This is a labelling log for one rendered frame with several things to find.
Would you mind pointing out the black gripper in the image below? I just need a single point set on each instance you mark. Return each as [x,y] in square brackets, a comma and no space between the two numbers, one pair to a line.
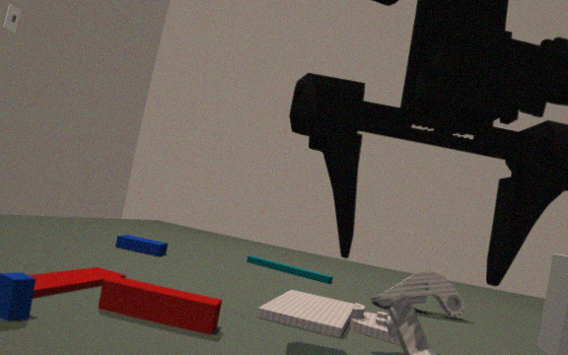
[331,111]

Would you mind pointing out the teal flat bar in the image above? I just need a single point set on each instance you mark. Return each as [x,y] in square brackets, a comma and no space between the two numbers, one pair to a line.
[291,269]

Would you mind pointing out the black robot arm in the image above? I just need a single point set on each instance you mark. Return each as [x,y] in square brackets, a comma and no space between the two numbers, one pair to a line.
[493,69]

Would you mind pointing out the red flat bar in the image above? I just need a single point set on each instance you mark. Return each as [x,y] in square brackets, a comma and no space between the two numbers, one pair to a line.
[65,281]

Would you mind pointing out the red rectangular block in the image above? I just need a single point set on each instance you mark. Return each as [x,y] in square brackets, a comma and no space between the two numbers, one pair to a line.
[159,304]

